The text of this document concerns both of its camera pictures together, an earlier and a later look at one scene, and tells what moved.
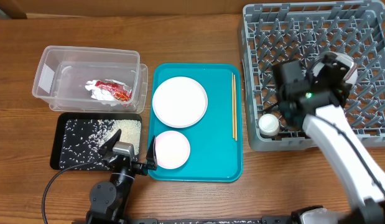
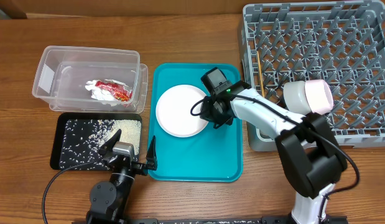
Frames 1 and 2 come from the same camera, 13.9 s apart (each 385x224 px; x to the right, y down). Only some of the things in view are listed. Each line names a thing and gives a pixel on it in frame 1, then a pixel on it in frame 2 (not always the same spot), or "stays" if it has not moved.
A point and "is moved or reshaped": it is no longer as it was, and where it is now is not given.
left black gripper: x=150 y=158 stays
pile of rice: x=81 y=139 stays
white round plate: x=180 y=102 is moved or reshaped
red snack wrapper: x=121 y=91 stays
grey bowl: x=352 y=74 is moved or reshaped
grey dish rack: x=278 y=32 stays
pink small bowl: x=172 y=149 is moved or reshaped
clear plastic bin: x=63 y=72 stays
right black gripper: x=343 y=89 -> x=208 y=114
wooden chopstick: x=232 y=104 -> x=262 y=84
